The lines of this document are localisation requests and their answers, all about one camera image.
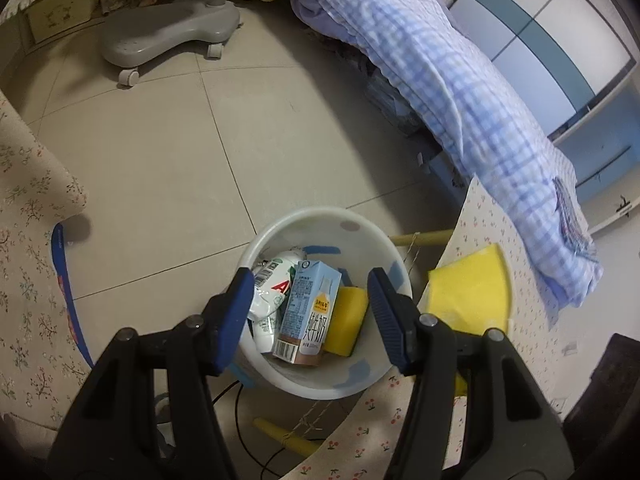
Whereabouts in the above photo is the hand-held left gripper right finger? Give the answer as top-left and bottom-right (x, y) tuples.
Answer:
(367, 266), (576, 480)

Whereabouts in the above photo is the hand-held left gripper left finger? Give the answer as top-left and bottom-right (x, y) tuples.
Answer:
(47, 266), (256, 480)

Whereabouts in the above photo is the white bottle green label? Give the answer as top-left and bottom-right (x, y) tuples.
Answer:
(249, 251), (301, 322)

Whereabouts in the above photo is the yellow sponge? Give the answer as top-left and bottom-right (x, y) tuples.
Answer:
(324, 286), (370, 357)

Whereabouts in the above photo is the light blue milk carton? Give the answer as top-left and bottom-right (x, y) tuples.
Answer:
(272, 260), (342, 367)

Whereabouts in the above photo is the white plastic bucket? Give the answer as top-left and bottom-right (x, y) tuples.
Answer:
(235, 206), (415, 401)

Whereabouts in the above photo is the folded striped cloth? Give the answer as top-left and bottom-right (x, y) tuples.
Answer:
(552, 176), (598, 261)

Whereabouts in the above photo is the leaf print cloth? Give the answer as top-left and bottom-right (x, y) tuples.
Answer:
(0, 95), (96, 431)

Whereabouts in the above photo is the dark wooden furniture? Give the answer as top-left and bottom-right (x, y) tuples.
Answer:
(562, 332), (640, 441)

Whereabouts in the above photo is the blue plaid quilt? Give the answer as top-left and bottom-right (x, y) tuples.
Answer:
(282, 0), (606, 308)

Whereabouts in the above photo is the grey wheeled chair base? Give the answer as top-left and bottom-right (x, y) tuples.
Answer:
(102, 0), (246, 87)

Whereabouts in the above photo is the blue white wardrobe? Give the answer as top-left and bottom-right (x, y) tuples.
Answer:
(442, 0), (640, 233)

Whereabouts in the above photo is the cardboard box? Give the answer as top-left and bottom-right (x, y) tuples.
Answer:
(25, 0), (96, 43)

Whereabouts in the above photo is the black cable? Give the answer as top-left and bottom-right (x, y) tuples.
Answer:
(210, 380), (321, 480)

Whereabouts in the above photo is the blue bed frame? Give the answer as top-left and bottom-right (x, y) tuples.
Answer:
(365, 75), (476, 206)

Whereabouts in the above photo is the blue strap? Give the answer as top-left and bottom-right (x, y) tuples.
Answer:
(51, 222), (96, 368)

